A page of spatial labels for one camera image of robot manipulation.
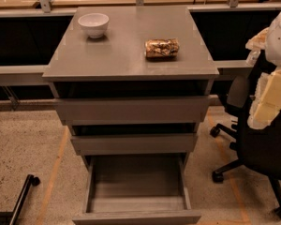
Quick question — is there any grey bottom drawer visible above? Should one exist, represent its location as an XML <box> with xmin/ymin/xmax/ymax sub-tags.
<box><xmin>73</xmin><ymin>154</ymin><xmax>200</xmax><ymax>225</ymax></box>

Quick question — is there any white ceramic bowl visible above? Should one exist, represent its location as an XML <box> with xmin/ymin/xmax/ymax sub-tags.
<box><xmin>78</xmin><ymin>13</ymin><xmax>110</xmax><ymax>38</ymax></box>

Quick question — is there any black metal stand leg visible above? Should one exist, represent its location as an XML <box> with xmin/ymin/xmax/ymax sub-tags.
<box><xmin>0</xmin><ymin>174</ymin><xmax>40</xmax><ymax>225</ymax></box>

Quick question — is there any clear plastic bottle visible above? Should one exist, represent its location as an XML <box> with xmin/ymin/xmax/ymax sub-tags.
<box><xmin>245</xmin><ymin>50</ymin><xmax>260</xmax><ymax>67</ymax></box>

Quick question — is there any grey drawer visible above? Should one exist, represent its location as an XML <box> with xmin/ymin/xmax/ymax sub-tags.
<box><xmin>71</xmin><ymin>133</ymin><xmax>198</xmax><ymax>155</ymax></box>
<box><xmin>55</xmin><ymin>96</ymin><xmax>209</xmax><ymax>125</ymax></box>
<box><xmin>73</xmin><ymin>154</ymin><xmax>200</xmax><ymax>225</ymax></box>

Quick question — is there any black office chair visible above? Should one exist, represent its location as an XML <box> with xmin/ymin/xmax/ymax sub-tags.
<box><xmin>209</xmin><ymin>49</ymin><xmax>281</xmax><ymax>220</ymax></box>

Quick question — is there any grey drawer cabinet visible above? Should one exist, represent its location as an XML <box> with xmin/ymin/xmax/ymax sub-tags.
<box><xmin>41</xmin><ymin>5</ymin><xmax>220</xmax><ymax>161</ymax></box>

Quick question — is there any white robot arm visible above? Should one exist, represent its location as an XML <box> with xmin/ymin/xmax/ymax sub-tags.
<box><xmin>245</xmin><ymin>11</ymin><xmax>281</xmax><ymax>129</ymax></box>

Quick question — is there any grey top drawer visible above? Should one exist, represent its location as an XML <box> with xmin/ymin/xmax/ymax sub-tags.
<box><xmin>55</xmin><ymin>96</ymin><xmax>209</xmax><ymax>125</ymax></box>

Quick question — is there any grey metal desk frame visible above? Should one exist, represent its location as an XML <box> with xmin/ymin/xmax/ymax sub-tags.
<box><xmin>0</xmin><ymin>0</ymin><xmax>281</xmax><ymax>111</ymax></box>

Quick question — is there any grey middle drawer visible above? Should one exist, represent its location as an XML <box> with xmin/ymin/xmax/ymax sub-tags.
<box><xmin>71</xmin><ymin>133</ymin><xmax>198</xmax><ymax>155</ymax></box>

